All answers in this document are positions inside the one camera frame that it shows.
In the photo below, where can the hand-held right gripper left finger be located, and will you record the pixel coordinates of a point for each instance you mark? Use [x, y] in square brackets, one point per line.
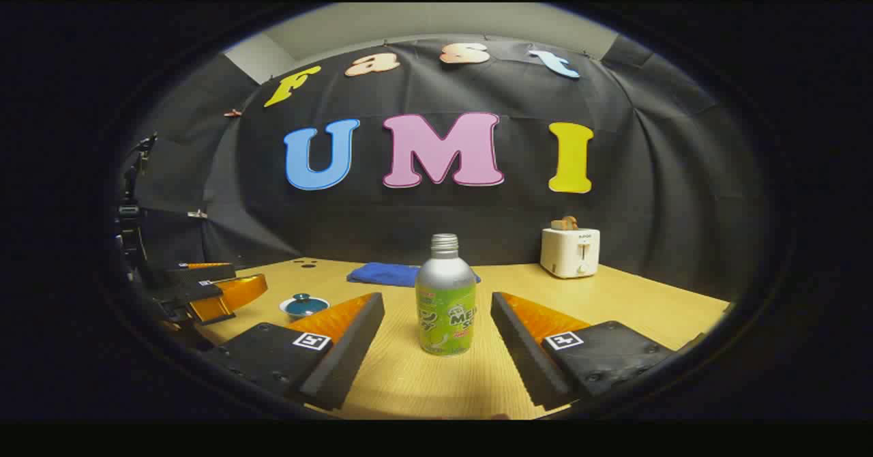
[348, 355]

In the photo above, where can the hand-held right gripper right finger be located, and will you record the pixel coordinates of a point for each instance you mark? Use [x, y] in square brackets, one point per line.
[522, 355]

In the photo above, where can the toast slice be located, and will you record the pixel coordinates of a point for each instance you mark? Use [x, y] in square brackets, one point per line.
[565, 223]

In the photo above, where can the pale small clip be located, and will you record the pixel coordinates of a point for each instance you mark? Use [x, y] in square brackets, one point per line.
[197, 214]

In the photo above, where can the teal white-lined teacup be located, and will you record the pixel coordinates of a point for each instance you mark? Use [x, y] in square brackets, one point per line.
[300, 313]

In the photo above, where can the blue folded cloth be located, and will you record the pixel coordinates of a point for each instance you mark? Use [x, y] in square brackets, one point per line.
[382, 274]

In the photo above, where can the white toaster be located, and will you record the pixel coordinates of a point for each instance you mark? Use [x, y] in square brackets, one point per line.
[569, 252]

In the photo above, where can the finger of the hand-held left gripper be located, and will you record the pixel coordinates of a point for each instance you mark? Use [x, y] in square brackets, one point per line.
[228, 295]
[204, 271]

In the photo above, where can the black backdrop cloth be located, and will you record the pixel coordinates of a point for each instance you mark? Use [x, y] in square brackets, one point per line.
[423, 218]

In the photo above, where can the silver green-label water bottle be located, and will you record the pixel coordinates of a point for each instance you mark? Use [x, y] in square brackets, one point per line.
[445, 300]

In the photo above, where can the black tripod stand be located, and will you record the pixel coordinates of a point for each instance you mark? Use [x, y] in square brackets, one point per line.
[129, 211]

